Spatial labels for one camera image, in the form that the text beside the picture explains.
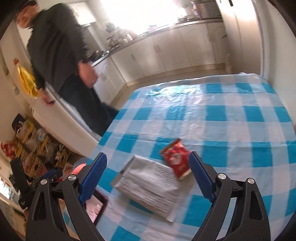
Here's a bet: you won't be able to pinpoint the cluttered yellow storage shelf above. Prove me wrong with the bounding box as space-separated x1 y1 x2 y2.
1 114 71 179

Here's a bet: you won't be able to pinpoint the white refrigerator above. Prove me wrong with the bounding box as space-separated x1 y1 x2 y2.
216 0 262 74

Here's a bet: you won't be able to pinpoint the blue white checkered tablecloth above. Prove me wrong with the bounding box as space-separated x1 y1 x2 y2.
94 74 295 240

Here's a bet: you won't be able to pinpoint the white lower kitchen cabinets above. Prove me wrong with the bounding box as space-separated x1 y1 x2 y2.
94 22 228 103

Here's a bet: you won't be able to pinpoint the red snack packet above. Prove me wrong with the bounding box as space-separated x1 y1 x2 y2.
160 139 191 180

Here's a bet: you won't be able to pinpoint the dark kitchen countertop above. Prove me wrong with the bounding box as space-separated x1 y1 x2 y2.
91 18 223 67

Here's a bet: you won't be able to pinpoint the yellow hanging cloth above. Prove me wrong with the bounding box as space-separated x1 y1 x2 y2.
17 65 39 98

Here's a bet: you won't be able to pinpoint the person in dark clothes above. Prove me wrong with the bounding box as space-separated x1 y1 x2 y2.
16 1 118 136

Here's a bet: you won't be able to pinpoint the red framed tablet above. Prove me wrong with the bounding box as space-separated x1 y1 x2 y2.
59 189 108 240

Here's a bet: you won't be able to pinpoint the orange plastic trash bucket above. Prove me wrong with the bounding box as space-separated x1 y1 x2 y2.
71 163 86 175

